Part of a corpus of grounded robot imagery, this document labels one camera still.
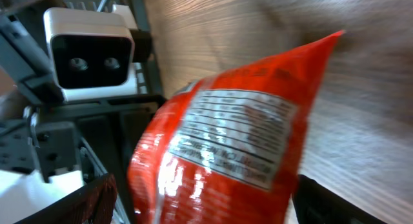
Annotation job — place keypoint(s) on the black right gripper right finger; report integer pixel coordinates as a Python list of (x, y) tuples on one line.
[(315, 204)]

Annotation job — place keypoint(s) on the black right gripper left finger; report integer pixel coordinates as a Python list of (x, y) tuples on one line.
[(48, 204)]

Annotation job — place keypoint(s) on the red snack bag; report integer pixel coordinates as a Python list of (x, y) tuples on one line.
[(227, 148)]

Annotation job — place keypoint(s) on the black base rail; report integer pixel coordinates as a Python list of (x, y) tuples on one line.
[(93, 137)]

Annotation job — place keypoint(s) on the white overhead camera unit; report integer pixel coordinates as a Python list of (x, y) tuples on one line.
[(90, 54)]

